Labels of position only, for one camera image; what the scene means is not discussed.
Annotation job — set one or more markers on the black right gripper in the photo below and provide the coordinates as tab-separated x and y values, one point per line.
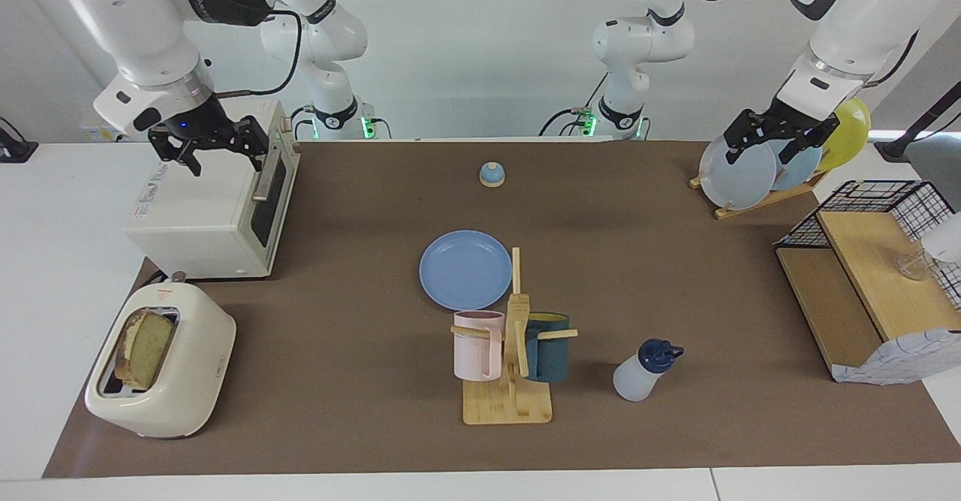
199	122

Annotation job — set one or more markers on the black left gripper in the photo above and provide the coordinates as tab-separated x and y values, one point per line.
792	124

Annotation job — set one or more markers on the toasted bread slice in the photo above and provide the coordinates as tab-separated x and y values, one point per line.
154	347

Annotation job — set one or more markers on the seasoning bottle with navy cap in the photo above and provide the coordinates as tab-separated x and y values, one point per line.
634	377

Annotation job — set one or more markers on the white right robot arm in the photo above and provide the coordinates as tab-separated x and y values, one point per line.
135	20

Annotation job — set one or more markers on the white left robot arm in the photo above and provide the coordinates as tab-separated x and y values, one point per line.
856	28

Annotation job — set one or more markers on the light blue plate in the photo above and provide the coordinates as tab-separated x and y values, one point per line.
796	167

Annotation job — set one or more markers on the pale grey plate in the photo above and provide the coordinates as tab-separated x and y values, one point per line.
739	178

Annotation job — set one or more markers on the wooden plate rack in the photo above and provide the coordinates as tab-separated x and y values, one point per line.
758	205

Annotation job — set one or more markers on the yellow plate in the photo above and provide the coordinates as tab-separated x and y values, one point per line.
852	137

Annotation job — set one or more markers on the blue round plate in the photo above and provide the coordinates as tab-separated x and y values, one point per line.
462	270

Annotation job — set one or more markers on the white toaster oven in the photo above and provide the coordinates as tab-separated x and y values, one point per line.
195	223

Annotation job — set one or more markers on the clear glass cup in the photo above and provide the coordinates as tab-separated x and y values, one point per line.
914	267

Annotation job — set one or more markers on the black desk device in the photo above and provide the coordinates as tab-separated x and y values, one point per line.
11	148

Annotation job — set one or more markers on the cream two-slot toaster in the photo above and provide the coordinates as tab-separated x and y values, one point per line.
188	366

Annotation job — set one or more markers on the white grid-patterned cloth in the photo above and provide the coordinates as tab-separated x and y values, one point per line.
901	358

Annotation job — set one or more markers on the brown table mat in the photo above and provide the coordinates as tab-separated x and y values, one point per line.
360	381

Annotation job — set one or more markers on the teal mug with yellow inside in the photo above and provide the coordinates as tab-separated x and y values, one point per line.
552	354

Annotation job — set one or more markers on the pink mug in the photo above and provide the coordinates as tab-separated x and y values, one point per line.
473	351

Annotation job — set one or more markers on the wooden mug tree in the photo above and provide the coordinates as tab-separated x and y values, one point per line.
507	403

